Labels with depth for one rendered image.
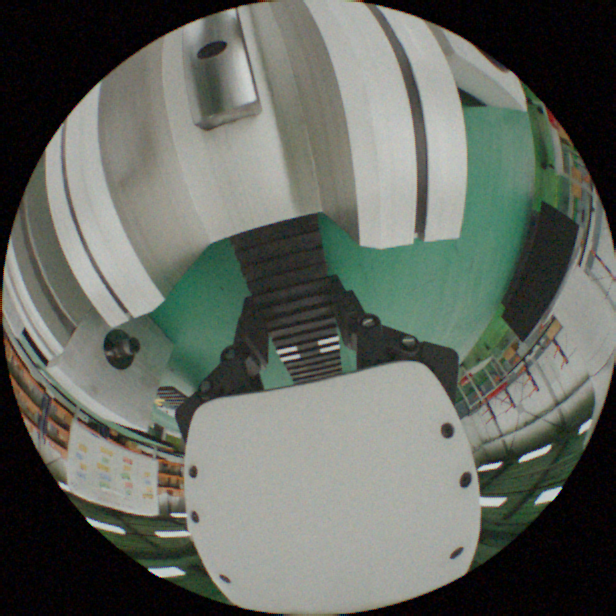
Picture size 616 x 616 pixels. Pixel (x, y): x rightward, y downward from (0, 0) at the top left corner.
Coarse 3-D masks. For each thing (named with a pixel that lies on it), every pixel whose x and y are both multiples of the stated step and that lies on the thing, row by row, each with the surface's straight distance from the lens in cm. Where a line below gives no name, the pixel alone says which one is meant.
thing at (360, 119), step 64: (320, 0) 5; (128, 64) 8; (192, 64) 8; (256, 64) 8; (320, 64) 5; (384, 64) 4; (64, 128) 7; (128, 128) 6; (192, 128) 8; (256, 128) 7; (320, 128) 5; (384, 128) 3; (448, 128) 4; (64, 192) 6; (128, 192) 5; (192, 192) 8; (256, 192) 7; (320, 192) 7; (384, 192) 3; (448, 192) 4; (128, 256) 5; (192, 256) 6; (128, 320) 6
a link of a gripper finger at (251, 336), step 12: (252, 300) 12; (252, 312) 11; (240, 324) 10; (252, 324) 11; (240, 336) 10; (252, 336) 10; (264, 336) 12; (240, 348) 10; (252, 348) 10; (264, 348) 12; (252, 360) 10; (264, 360) 11; (216, 372) 10; (252, 372) 11; (204, 384) 10; (216, 384) 10; (204, 396) 10
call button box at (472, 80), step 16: (432, 32) 13; (448, 32) 13; (448, 48) 12; (464, 48) 13; (448, 64) 13; (464, 64) 13; (480, 64) 13; (496, 64) 15; (464, 80) 15; (480, 80) 14; (496, 80) 14; (512, 80) 18; (464, 96) 18; (480, 96) 17; (496, 96) 16; (512, 96) 16
